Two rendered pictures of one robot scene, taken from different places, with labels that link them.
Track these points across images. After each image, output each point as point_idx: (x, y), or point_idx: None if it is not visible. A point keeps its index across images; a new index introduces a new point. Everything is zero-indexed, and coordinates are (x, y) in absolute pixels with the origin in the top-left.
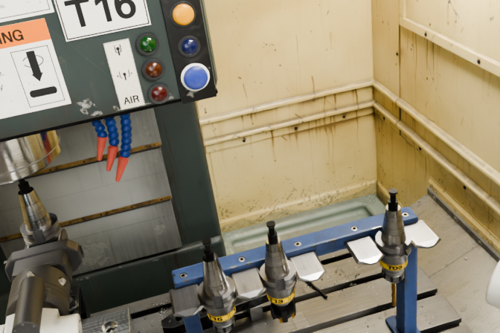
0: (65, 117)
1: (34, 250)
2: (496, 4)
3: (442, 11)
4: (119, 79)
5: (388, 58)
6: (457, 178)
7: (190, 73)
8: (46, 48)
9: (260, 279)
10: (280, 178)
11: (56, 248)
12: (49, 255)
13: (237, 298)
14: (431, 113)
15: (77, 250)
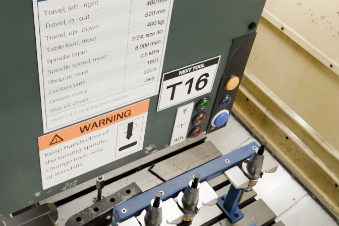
0: (134, 158)
1: (23, 218)
2: None
3: None
4: (177, 128)
5: None
6: (243, 94)
7: (221, 118)
8: (142, 118)
9: (179, 207)
10: None
11: (43, 214)
12: (40, 221)
13: (118, 198)
14: None
15: (57, 212)
